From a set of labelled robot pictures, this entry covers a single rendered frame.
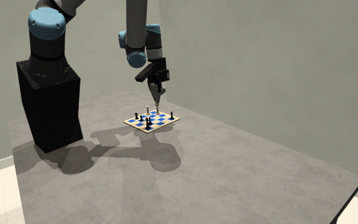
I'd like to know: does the blue and cream chessboard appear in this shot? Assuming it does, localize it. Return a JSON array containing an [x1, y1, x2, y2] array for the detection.
[[123, 110, 180, 134]]

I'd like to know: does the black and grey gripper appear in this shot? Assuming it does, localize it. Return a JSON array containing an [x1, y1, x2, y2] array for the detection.
[[147, 57, 170, 103]]

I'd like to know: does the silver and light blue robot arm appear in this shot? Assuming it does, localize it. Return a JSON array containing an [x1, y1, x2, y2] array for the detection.
[[27, 0, 163, 82]]

